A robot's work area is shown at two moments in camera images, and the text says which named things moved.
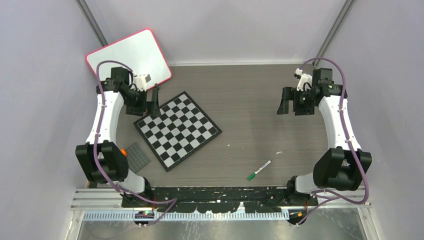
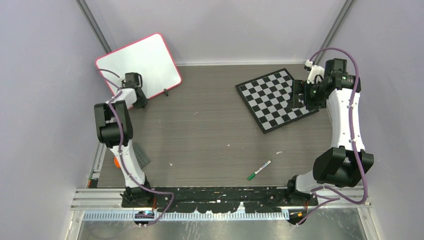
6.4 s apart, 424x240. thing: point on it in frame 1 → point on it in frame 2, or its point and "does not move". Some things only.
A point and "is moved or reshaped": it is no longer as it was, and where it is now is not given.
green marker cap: x=251 y=176 does not move
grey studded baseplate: x=137 y=158 does not move
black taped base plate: x=213 y=199 does not move
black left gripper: x=152 y=107 → x=141 y=104
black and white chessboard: x=182 y=128 → x=269 y=98
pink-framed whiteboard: x=140 y=52 is moved or reshaped
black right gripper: x=287 y=95 → x=298 y=87
